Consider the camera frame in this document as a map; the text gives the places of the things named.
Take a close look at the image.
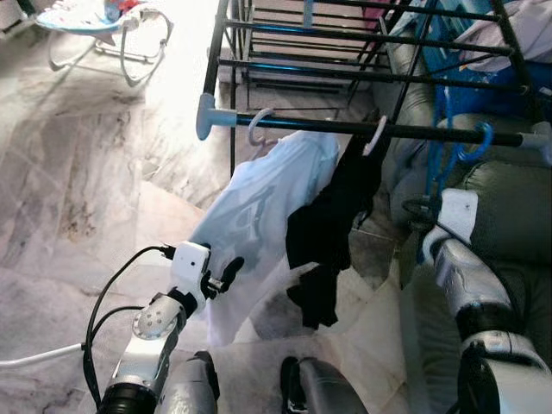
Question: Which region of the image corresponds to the blue storage bag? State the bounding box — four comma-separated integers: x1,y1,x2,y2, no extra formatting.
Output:
427,0,552,122

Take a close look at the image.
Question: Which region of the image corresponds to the brown slatted panel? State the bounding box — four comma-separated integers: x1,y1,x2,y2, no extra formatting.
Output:
246,0,389,91

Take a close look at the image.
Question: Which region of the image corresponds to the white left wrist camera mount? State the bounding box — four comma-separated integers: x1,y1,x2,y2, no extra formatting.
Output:
168,243,212,298

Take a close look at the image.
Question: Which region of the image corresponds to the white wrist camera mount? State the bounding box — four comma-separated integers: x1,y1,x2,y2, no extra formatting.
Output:
168,243,212,298
436,190,480,247

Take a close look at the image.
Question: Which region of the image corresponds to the silver robot leg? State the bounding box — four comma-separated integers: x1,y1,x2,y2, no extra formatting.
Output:
280,355,367,414
160,349,221,414

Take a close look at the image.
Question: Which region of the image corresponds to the green leather sofa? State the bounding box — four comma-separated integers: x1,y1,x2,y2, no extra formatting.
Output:
384,34,552,414

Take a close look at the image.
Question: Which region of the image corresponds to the silver right robot leg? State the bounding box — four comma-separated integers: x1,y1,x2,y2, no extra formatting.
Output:
280,355,367,414

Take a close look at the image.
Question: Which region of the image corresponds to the black garment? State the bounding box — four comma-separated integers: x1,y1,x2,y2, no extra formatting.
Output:
285,129,385,330

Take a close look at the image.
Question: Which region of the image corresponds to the white printed T-shirt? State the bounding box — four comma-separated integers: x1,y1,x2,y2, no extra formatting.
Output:
185,129,342,346

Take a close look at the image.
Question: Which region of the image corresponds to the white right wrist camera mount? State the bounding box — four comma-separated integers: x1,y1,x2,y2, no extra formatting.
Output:
436,190,480,247

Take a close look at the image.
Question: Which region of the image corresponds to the pale pink blanket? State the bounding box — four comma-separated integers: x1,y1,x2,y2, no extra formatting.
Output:
457,0,552,74

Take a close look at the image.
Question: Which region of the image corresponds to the blue plastic hanger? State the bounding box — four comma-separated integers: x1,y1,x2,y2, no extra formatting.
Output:
418,82,495,264

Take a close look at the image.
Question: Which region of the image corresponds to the black metal drying rack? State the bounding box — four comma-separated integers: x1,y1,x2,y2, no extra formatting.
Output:
197,0,552,225

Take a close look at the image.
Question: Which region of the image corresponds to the pale plastic hanger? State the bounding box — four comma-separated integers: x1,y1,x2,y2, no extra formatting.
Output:
248,108,277,147

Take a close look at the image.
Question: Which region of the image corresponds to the silver left robot leg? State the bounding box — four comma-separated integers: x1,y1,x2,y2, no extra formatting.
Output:
160,349,221,414

